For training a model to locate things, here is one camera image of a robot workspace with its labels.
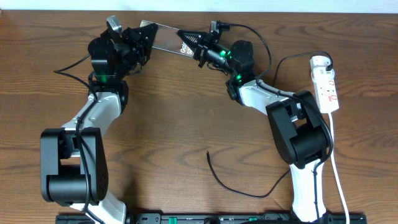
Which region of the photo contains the black charger cable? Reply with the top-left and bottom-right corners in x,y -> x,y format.
206,51 -> 334,199

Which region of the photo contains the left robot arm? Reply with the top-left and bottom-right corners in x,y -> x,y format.
40,16 -> 159,223

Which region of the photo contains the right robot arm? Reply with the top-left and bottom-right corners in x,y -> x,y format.
177,30 -> 333,222

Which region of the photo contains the white charger plug adapter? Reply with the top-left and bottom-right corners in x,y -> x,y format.
310,55 -> 333,71

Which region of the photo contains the white power strip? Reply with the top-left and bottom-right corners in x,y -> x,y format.
311,67 -> 339,114

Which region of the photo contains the white power strip cord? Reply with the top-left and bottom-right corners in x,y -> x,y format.
328,112 -> 351,224

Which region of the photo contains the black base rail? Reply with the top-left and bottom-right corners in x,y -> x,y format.
55,212 -> 368,224

